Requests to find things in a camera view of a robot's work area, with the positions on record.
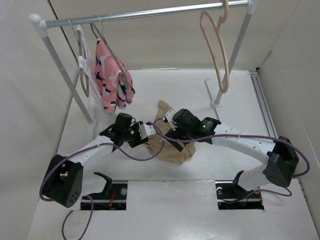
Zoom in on aluminium rail right side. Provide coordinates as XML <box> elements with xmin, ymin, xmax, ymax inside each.
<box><xmin>249</xmin><ymin>70</ymin><xmax>278</xmax><ymax>138</ymax></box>

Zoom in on white garment on hanger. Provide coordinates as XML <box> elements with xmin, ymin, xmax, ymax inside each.
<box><xmin>82</xmin><ymin>33</ymin><xmax>108</xmax><ymax>117</ymax></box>

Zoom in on white clothes rack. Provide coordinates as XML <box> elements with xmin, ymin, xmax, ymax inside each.
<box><xmin>28</xmin><ymin>0</ymin><xmax>258</xmax><ymax>127</ymax></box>

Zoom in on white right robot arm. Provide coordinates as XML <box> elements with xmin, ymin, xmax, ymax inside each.
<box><xmin>164</xmin><ymin>108</ymin><xmax>299</xmax><ymax>197</ymax></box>

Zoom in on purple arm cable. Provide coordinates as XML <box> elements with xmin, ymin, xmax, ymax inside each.
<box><xmin>39</xmin><ymin>119</ymin><xmax>165</xmax><ymax>240</ymax></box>
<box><xmin>149</xmin><ymin>117</ymin><xmax>311</xmax><ymax>201</ymax></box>

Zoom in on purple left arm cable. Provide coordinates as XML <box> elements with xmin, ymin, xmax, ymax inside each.
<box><xmin>39</xmin><ymin>119</ymin><xmax>165</xmax><ymax>240</ymax></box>

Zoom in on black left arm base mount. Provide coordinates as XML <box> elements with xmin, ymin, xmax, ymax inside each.
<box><xmin>80</xmin><ymin>172</ymin><xmax>128</xmax><ymax>211</ymax></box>

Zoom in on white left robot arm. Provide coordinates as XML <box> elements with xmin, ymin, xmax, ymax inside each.
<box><xmin>39</xmin><ymin>113</ymin><xmax>156</xmax><ymax>208</ymax></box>

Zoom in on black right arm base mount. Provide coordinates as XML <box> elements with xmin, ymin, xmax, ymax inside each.
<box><xmin>215</xmin><ymin>170</ymin><xmax>265</xmax><ymax>210</ymax></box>

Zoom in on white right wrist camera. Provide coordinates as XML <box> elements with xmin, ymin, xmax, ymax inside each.
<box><xmin>164</xmin><ymin>110</ymin><xmax>177</xmax><ymax>131</ymax></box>

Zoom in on beige t shirt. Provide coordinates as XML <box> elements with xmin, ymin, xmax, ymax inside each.
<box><xmin>144</xmin><ymin>100</ymin><xmax>196</xmax><ymax>165</ymax></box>

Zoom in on pink patterned shirt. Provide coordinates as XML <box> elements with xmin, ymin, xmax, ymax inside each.
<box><xmin>94</xmin><ymin>38</ymin><xmax>135</xmax><ymax>115</ymax></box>

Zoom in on grey hanger with pink shirt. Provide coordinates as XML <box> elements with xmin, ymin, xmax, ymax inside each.
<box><xmin>90</xmin><ymin>15</ymin><xmax>129</xmax><ymax>89</ymax></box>

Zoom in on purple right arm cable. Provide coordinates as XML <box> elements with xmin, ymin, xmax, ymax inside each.
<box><xmin>149</xmin><ymin>117</ymin><xmax>311</xmax><ymax>201</ymax></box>

